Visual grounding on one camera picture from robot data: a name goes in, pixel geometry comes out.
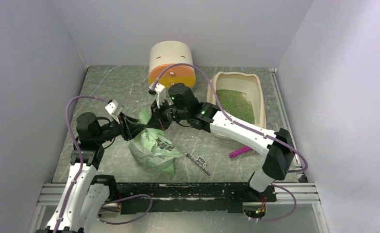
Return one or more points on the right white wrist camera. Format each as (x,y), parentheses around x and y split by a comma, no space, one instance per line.
(160,91)

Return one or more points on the magenta plastic scoop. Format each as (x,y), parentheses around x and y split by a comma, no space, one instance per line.
(239,152)

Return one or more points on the beige orange drawer cabinet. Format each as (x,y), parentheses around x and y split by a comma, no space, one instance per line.
(166,53)

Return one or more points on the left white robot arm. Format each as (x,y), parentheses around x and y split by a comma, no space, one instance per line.
(86,191)

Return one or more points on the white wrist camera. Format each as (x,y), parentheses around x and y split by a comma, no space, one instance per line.
(160,91)
(111,108)

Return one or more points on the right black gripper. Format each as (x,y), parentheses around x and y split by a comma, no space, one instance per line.
(157,118)

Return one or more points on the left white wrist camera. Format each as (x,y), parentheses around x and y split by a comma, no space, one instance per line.
(111,108)

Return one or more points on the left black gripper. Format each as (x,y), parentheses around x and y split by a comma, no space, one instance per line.
(127,132)

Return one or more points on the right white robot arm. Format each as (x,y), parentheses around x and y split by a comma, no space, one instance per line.
(178,103)

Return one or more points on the black mounting rail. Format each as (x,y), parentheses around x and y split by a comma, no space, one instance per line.
(189,197)

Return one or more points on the green litter bag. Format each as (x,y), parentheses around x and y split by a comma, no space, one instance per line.
(152,149)

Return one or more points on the beige litter box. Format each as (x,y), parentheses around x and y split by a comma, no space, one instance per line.
(241,96)

